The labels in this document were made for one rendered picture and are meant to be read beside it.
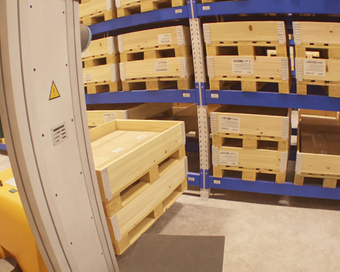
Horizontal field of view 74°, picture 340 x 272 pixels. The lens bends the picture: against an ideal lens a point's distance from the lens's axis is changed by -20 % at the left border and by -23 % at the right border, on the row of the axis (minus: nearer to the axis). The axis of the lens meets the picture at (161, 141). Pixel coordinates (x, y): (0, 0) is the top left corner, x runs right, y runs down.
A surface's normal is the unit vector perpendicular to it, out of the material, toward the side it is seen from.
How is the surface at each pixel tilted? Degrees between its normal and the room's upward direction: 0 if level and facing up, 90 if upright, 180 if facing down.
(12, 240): 74
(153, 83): 90
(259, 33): 90
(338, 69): 90
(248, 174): 90
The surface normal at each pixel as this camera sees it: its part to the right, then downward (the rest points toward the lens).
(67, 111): 0.97, -0.01
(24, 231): -0.48, 0.01
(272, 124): -0.48, 0.29
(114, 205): 0.88, 0.07
